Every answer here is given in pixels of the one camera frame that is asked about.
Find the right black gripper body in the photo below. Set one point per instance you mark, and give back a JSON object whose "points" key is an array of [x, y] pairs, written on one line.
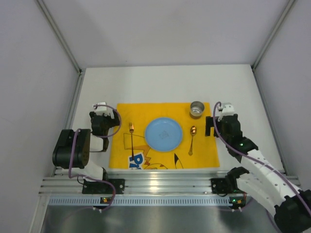
{"points": [[210, 125]]}

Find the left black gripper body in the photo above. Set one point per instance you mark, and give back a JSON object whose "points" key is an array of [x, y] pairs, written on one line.
{"points": [[114, 119]]}

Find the gold spoon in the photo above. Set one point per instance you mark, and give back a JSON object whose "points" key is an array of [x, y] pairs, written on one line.
{"points": [[193, 132]]}

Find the metal cup with brown base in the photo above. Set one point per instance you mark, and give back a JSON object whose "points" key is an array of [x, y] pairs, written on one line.
{"points": [[196, 109]]}

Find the rose gold fork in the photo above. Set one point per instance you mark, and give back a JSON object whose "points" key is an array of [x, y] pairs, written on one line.
{"points": [[131, 130]]}

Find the light blue plate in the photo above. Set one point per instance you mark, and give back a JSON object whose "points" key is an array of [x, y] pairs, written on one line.
{"points": [[163, 134]]}

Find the yellow cartoon placemat cloth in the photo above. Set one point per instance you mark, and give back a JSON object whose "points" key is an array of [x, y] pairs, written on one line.
{"points": [[141, 114]]}

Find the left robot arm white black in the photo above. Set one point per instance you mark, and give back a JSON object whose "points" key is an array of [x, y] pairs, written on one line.
{"points": [[73, 148]]}

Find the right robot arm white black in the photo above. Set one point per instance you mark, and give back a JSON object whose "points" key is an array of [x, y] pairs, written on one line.
{"points": [[289, 205]]}

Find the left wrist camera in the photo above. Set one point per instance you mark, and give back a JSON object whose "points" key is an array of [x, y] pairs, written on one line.
{"points": [[101, 109]]}

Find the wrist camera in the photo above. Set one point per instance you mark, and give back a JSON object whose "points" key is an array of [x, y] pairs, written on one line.
{"points": [[101, 109], [225, 109]]}

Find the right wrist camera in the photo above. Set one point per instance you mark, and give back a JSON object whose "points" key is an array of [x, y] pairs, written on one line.
{"points": [[225, 109]]}

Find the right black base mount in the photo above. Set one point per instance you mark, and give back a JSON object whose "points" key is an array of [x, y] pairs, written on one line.
{"points": [[222, 185]]}

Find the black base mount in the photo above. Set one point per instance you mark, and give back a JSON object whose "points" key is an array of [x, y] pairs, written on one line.
{"points": [[103, 188], [222, 185]]}

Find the aluminium rail frame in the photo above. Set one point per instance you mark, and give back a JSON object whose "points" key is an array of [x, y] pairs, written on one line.
{"points": [[141, 182]]}

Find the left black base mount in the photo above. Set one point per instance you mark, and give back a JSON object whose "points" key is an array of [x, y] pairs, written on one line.
{"points": [[103, 188]]}

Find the slotted cable duct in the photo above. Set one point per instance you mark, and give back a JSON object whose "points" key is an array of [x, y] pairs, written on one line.
{"points": [[146, 201]]}

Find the left aluminium corner post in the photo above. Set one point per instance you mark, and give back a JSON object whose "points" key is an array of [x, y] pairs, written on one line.
{"points": [[58, 34]]}

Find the aluminium corner post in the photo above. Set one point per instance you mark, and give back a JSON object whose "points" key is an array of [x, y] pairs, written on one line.
{"points": [[58, 34], [273, 33]]}

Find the right aluminium corner post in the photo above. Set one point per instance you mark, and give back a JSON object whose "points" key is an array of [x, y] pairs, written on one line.
{"points": [[273, 33]]}

